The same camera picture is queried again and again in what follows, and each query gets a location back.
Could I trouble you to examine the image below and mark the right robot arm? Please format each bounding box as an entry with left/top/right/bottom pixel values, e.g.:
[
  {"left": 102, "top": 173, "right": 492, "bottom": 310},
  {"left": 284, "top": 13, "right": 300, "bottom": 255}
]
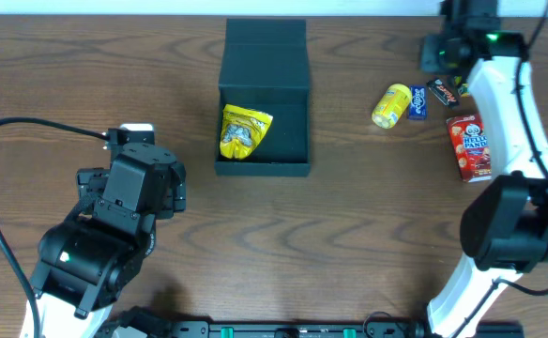
[{"left": 420, "top": 0, "right": 548, "bottom": 337}]

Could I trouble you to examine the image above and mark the black Mars candy bar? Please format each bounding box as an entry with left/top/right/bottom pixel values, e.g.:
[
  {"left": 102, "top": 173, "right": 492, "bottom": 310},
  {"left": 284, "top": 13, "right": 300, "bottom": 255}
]
[{"left": 426, "top": 77, "right": 459, "bottom": 108}]

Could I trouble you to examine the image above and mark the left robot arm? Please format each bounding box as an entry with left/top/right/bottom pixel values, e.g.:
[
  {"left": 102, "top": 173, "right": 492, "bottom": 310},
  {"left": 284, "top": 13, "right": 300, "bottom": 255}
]
[{"left": 21, "top": 143, "right": 186, "bottom": 337}]

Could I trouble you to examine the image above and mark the green Pretz box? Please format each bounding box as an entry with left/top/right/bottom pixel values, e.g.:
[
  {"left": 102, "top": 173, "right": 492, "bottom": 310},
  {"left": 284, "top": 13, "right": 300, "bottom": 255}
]
[{"left": 450, "top": 76, "right": 470, "bottom": 98}]

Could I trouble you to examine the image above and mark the black gift box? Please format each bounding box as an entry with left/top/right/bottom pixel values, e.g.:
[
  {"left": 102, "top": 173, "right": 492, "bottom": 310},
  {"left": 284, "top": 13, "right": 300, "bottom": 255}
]
[{"left": 214, "top": 19, "right": 311, "bottom": 177}]

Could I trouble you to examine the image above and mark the red Hello Panda box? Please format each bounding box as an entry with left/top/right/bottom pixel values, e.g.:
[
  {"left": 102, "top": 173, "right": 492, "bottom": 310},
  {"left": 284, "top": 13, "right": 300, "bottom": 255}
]
[{"left": 447, "top": 114, "right": 491, "bottom": 183}]

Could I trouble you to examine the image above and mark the yellow snack pouch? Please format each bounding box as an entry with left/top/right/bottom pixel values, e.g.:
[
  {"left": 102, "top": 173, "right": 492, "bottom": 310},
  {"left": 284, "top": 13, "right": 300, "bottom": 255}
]
[{"left": 219, "top": 104, "right": 273, "bottom": 160}]

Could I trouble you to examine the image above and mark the blue Eclipse mint tin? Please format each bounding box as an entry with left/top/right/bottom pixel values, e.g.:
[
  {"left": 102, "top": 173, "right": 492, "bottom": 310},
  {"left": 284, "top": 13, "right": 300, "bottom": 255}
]
[{"left": 407, "top": 85, "right": 428, "bottom": 120}]

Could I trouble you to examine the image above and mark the yellow candy canister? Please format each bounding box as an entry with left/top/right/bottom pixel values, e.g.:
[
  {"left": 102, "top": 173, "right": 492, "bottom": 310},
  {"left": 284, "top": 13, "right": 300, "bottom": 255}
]
[{"left": 372, "top": 84, "right": 413, "bottom": 129}]

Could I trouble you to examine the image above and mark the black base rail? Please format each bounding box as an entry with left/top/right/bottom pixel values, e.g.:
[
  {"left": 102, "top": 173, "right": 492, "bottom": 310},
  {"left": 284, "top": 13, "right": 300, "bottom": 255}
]
[{"left": 95, "top": 307, "right": 525, "bottom": 338}]

